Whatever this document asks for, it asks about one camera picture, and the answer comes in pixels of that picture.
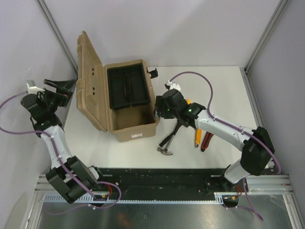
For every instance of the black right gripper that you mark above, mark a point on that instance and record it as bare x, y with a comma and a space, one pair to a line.
160, 102

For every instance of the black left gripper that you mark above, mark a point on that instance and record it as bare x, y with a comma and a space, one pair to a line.
61, 85

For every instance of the black toolbox tray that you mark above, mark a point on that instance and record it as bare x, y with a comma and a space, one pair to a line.
127, 86

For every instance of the steel claw hammer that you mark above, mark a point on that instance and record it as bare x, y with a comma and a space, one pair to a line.
165, 149

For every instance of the tan plastic toolbox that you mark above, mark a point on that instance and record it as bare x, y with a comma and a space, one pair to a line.
92, 95

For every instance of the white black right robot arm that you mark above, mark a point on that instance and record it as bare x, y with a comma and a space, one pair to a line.
255, 144

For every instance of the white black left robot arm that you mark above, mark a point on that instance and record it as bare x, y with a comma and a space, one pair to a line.
70, 177

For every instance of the black rubber mallet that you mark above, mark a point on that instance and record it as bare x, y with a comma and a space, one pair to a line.
171, 135

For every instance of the yellow utility knife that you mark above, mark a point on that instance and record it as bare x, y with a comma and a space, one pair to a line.
197, 137

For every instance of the red black utility knife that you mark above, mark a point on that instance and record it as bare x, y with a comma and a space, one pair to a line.
206, 141

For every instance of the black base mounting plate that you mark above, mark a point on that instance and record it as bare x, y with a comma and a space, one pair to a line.
169, 184

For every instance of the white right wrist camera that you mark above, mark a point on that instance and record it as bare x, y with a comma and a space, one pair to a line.
169, 85

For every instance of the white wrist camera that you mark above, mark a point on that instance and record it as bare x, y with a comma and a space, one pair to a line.
32, 88
169, 85

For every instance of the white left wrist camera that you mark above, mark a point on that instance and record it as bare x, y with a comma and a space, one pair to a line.
32, 88

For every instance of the left aluminium frame post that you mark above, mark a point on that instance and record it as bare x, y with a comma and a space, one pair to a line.
56, 32

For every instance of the aluminium frame post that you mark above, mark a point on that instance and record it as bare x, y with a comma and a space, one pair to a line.
56, 32
277, 14

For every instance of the grey slotted cable duct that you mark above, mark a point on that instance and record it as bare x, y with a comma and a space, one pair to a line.
87, 199

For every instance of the right aluminium frame post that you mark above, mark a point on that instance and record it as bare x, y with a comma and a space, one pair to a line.
277, 14

